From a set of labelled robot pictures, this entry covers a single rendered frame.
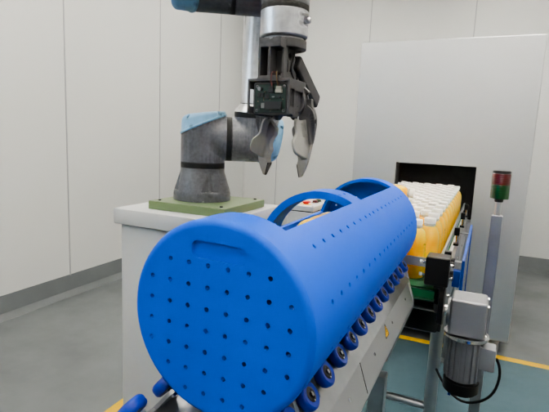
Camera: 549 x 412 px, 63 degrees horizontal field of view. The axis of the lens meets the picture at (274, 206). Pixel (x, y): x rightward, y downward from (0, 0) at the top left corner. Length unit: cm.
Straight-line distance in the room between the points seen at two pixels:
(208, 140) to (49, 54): 284
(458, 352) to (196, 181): 100
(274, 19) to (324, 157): 522
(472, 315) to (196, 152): 99
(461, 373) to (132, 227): 112
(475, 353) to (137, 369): 104
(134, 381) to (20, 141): 264
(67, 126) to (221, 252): 342
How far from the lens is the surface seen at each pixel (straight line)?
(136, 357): 130
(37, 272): 392
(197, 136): 117
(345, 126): 584
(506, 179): 178
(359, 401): 95
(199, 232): 61
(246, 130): 117
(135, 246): 120
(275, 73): 72
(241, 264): 59
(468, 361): 165
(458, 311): 158
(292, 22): 73
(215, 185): 117
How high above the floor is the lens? 134
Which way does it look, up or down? 9 degrees down
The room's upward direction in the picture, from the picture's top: 3 degrees clockwise
